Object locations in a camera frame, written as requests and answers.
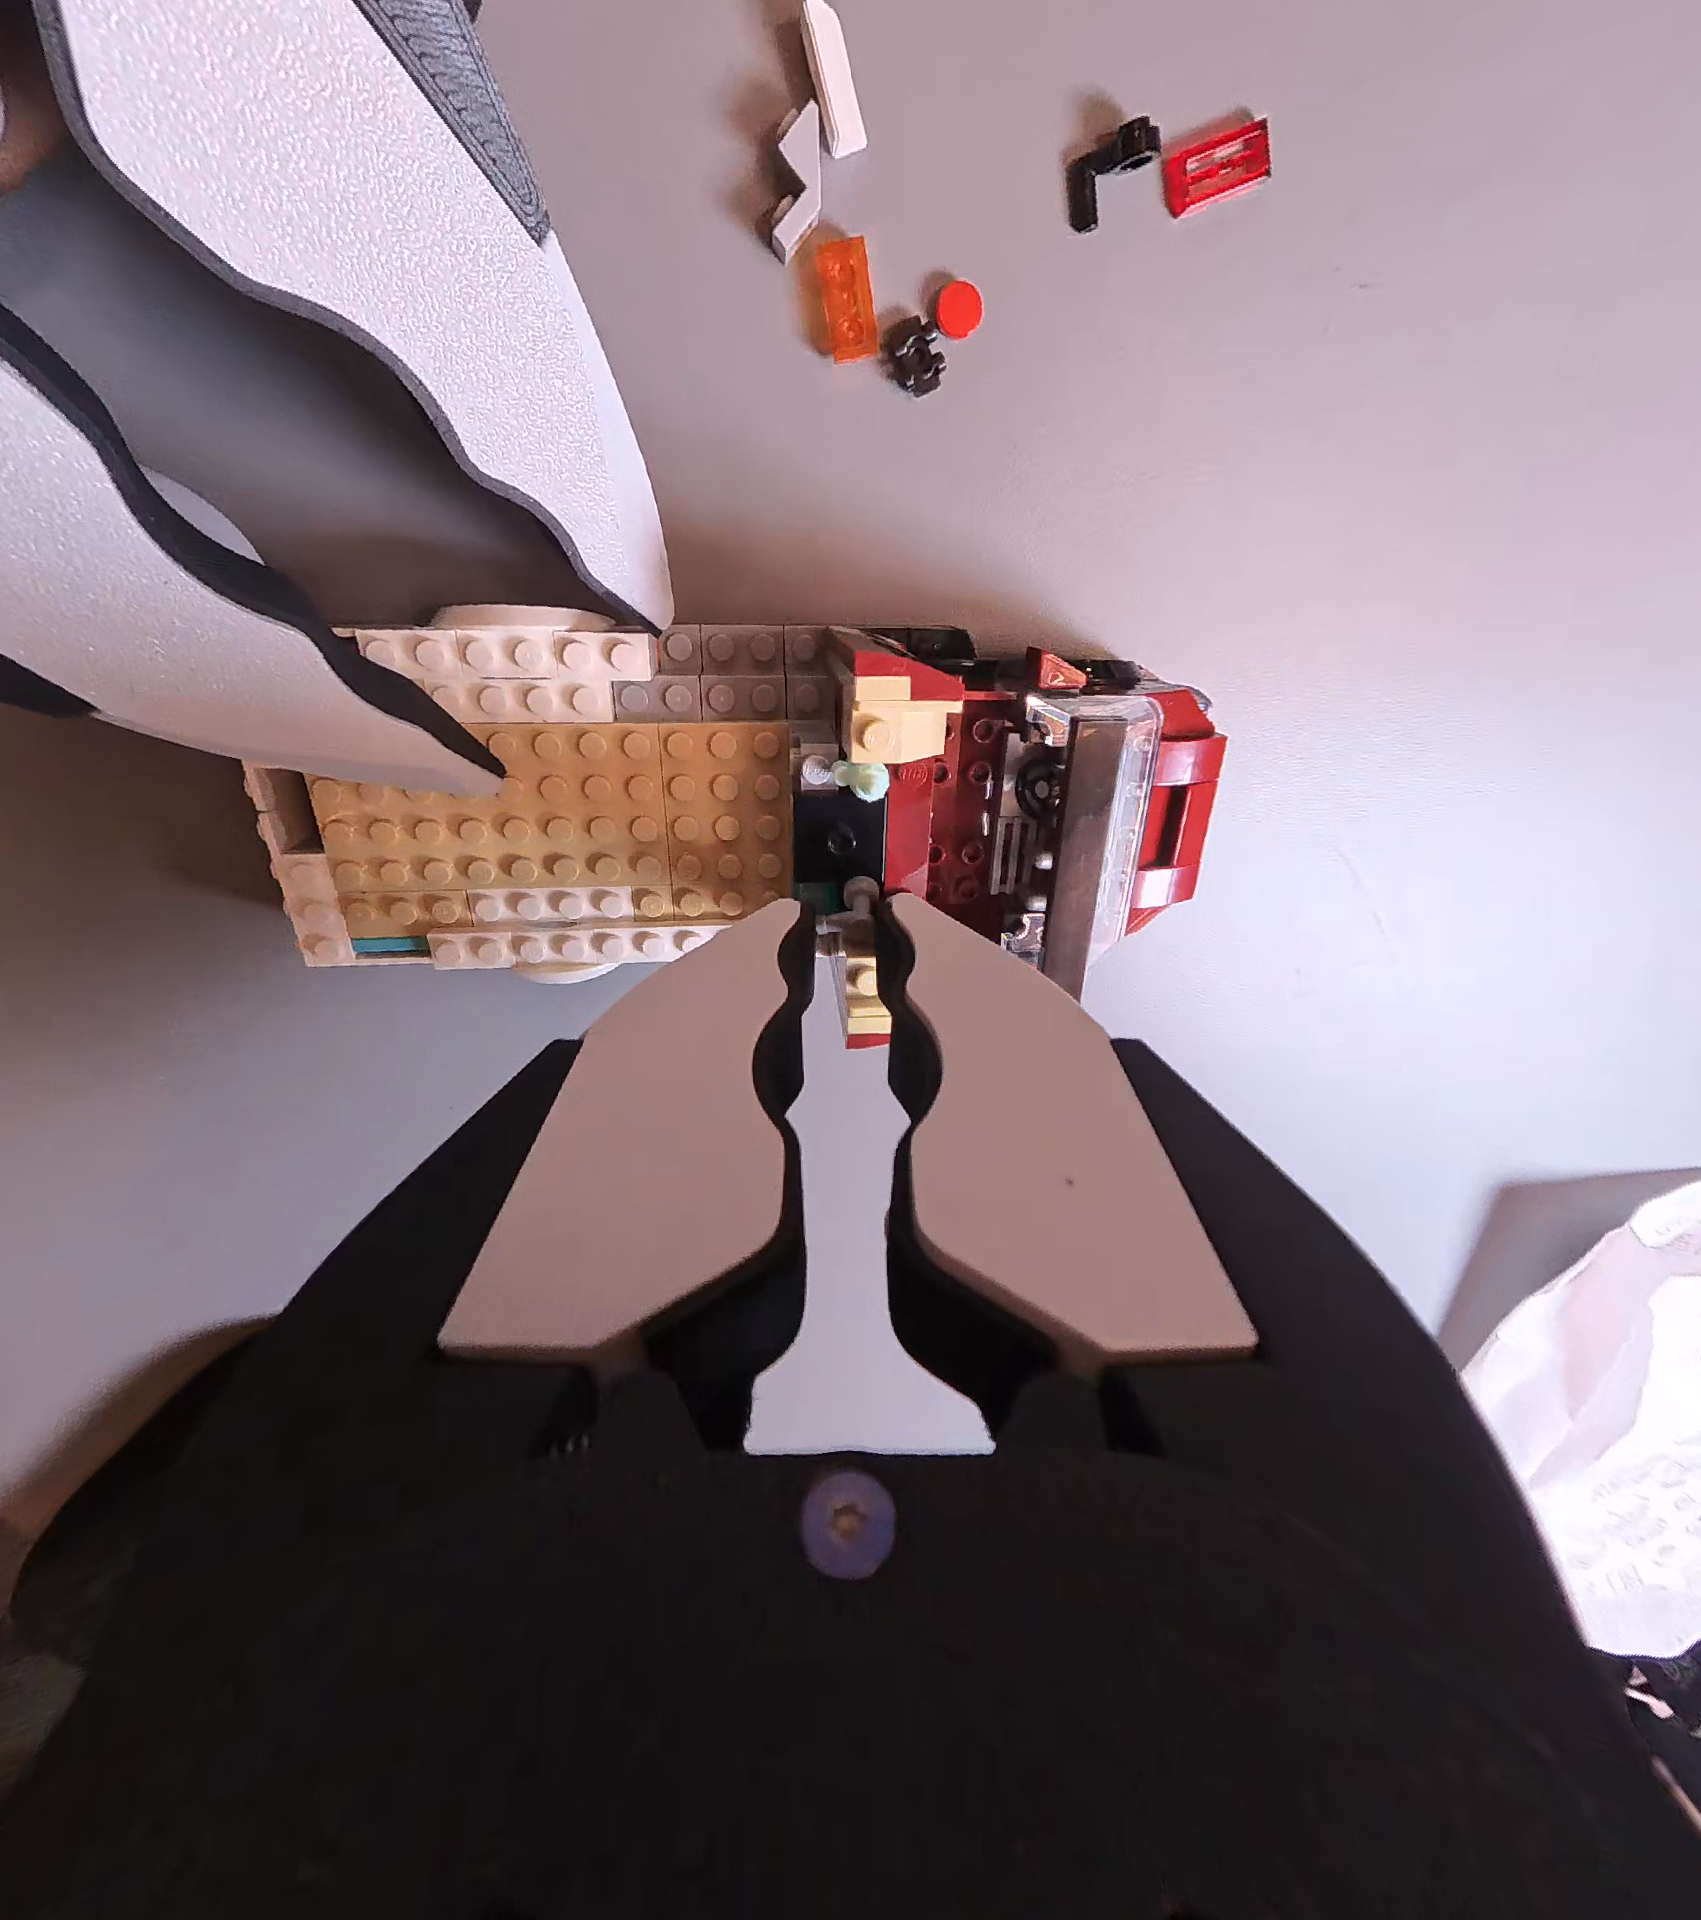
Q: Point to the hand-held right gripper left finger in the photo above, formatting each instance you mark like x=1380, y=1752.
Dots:
x=642, y=1184

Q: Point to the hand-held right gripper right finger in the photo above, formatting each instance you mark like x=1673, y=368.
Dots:
x=1076, y=1184

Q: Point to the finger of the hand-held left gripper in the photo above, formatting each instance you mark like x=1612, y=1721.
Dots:
x=371, y=225
x=71, y=554

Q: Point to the toy brick camper van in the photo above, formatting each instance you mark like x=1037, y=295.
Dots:
x=565, y=811

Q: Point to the black square tile brick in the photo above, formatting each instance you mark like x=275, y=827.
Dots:
x=835, y=840

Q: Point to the mint green cylinder brick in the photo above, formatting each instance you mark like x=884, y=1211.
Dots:
x=863, y=777

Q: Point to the grey desk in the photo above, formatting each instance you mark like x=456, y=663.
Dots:
x=1389, y=750

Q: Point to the white tile brick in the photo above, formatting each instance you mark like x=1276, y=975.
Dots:
x=834, y=74

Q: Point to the transparent orange brick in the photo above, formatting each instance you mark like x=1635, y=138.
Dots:
x=844, y=296

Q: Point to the small black brick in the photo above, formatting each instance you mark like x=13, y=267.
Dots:
x=917, y=356

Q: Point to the red round stud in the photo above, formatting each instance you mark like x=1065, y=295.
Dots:
x=959, y=305

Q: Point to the white paper bag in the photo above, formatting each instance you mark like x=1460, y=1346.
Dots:
x=1660, y=1425

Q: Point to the black clip brick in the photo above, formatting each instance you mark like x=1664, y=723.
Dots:
x=1113, y=168

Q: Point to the transparent red brick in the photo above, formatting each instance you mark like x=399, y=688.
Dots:
x=1216, y=164

